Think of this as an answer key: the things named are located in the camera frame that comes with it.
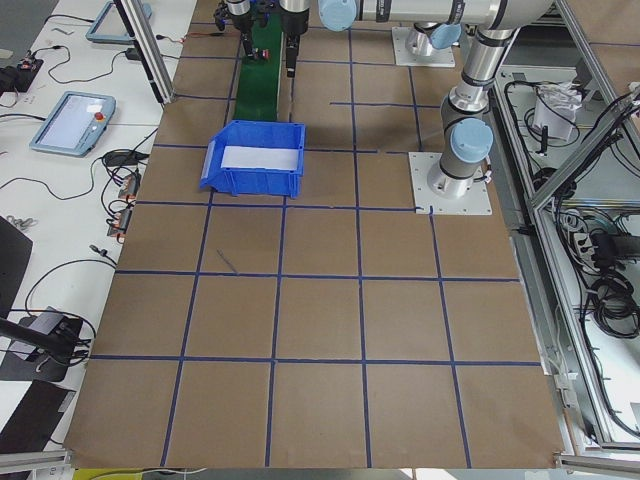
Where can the green conveyor belt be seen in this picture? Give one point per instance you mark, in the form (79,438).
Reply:
(257,94)

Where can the blue bin left side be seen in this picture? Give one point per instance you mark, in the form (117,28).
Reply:
(254,181)

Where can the far teach pendant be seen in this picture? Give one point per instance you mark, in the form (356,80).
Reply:
(108,27)

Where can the teach pendant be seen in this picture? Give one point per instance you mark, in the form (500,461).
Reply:
(108,27)
(75,124)

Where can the near teach pendant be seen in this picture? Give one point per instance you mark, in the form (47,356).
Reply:
(75,124)

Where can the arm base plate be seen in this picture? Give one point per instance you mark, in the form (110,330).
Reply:
(437,194)
(412,47)

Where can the aluminium frame post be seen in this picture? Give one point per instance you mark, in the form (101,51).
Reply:
(138,28)

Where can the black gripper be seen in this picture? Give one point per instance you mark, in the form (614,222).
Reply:
(293,22)
(243,21)

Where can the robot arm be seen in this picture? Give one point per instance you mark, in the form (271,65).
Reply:
(468,138)
(335,16)

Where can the white foam pad left bin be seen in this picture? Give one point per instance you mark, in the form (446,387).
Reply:
(241,157)

